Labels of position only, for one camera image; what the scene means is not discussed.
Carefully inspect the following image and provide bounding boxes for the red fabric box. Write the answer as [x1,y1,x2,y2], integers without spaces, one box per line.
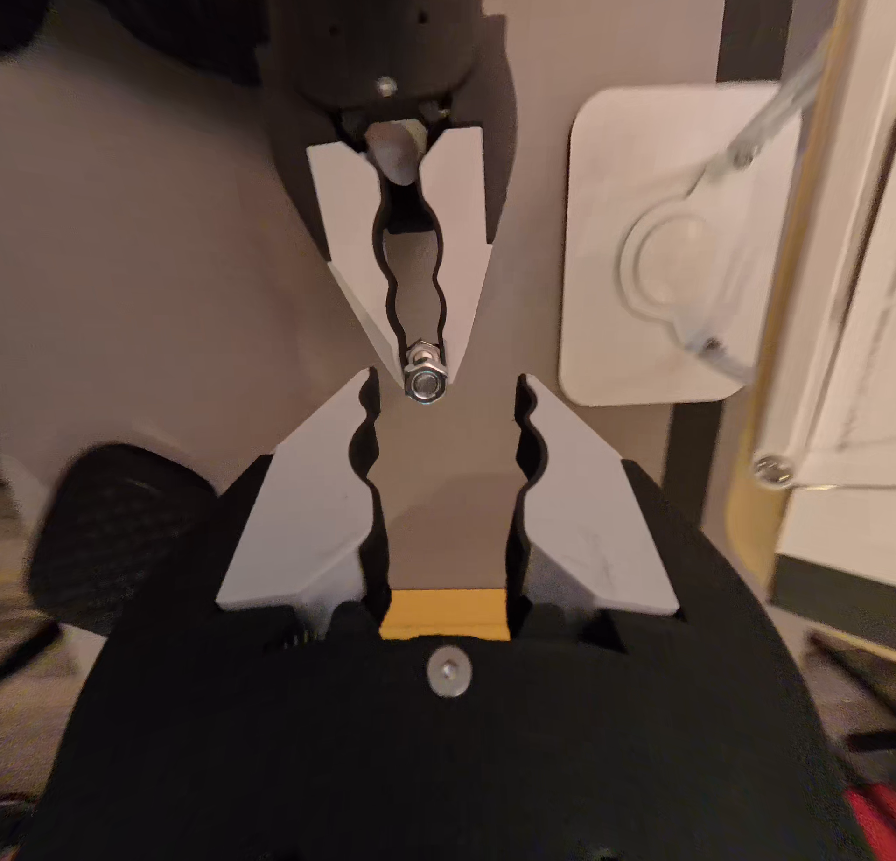
[840,784,896,861]

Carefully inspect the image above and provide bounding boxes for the wooden stand board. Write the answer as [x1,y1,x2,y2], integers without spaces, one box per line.
[724,0,869,582]

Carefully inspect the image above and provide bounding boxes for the steel hex bolt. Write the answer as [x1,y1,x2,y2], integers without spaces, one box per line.
[404,357,449,407]

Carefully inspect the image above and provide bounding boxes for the person's left hand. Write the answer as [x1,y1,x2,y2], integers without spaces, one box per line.
[119,0,270,91]

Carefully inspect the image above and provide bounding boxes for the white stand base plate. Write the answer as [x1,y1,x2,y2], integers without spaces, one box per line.
[559,83,806,408]

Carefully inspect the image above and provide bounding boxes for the yellow plastic bin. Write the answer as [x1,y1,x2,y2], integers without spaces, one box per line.
[378,588,512,641]

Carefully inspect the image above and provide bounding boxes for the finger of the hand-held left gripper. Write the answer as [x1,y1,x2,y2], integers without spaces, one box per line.
[306,143,414,389]
[418,125,492,386]

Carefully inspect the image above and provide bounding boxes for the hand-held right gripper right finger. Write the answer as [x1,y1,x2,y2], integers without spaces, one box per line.
[505,374,681,631]

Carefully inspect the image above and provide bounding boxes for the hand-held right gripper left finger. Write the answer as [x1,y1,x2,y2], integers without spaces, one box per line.
[216,367,393,622]

